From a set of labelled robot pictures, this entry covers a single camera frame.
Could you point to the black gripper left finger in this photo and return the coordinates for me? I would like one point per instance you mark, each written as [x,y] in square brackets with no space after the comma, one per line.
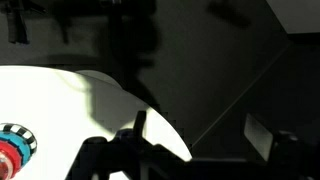
[140,123]

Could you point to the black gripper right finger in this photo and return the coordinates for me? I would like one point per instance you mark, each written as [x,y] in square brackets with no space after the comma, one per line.
[258,136]

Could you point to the white round table base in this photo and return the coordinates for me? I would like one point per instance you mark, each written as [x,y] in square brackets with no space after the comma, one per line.
[100,76]

